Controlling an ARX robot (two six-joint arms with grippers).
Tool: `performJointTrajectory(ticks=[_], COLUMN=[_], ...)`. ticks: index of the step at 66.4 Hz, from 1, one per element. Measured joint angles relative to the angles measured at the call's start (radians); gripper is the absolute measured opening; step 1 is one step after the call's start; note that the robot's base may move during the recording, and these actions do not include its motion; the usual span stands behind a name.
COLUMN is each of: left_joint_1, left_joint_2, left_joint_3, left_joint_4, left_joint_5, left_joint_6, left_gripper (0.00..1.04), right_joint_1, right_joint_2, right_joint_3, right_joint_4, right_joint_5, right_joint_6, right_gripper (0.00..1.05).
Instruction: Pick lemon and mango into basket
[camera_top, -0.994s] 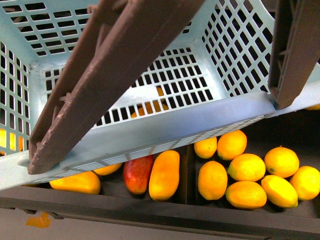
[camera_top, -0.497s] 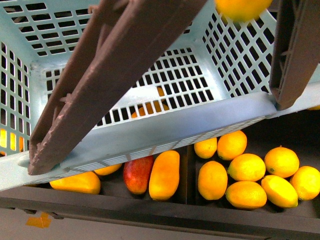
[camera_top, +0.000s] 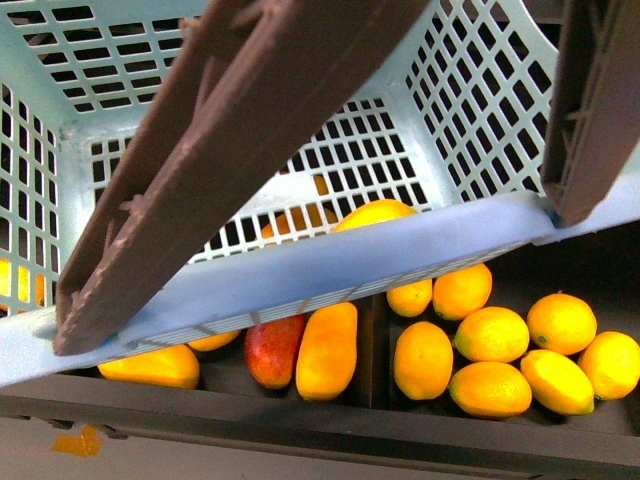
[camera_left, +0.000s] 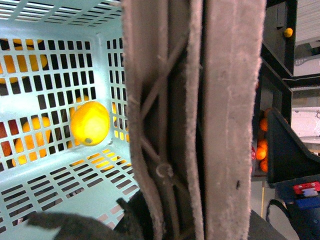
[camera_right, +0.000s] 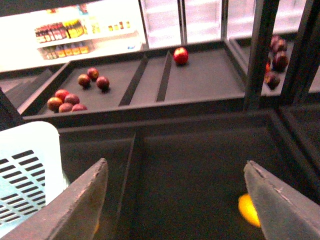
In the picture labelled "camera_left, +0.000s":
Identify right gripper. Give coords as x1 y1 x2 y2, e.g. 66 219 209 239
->
266 108 320 240

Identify black produce shelf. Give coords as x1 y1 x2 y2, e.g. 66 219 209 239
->
251 0 299 185

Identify small yellow fruit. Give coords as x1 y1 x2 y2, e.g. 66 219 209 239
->
283 27 294 38

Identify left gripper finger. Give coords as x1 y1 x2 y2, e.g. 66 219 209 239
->
27 198 153 240

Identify light blue plastic basket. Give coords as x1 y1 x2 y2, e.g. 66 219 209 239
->
0 0 139 240

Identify brown basket handle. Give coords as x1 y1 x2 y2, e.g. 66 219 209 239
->
121 0 266 240

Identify pile of oranges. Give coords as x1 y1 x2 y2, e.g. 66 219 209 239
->
256 107 272 173

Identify yellow lemon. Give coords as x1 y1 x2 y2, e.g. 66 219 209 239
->
70 101 110 146

